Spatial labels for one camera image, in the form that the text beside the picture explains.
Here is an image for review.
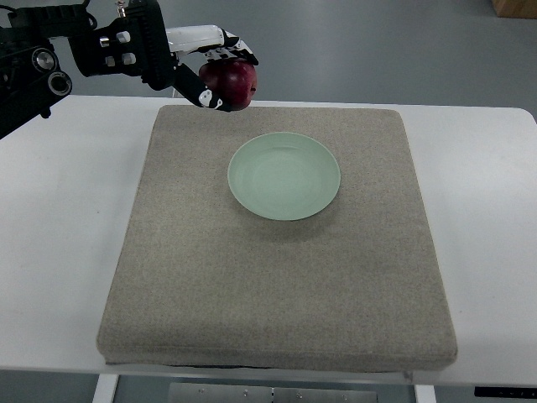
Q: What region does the white table leg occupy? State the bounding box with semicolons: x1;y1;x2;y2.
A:
91;374;119;403
414;385;437;403

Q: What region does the brown cardboard box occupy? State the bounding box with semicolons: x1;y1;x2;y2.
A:
492;0;537;19

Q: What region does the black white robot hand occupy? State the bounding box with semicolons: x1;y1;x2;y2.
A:
69;1;258;112

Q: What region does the light green plate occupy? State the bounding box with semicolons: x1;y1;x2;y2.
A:
227;132;341;221

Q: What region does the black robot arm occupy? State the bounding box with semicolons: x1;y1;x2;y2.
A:
1;1;97;138

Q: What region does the beige fabric cushion mat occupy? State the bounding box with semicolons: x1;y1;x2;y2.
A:
96;106;457;372

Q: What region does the metal table crossbar plate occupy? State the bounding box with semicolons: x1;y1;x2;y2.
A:
168;383;378;403

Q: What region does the black table control panel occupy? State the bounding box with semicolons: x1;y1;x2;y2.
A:
474;386;537;400

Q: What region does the white left table leg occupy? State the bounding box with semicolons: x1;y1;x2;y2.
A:
91;374;119;403

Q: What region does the white right table leg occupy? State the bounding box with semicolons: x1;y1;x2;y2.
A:
414;385;437;403

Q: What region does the red apple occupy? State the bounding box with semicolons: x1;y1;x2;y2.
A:
199;58;258;111

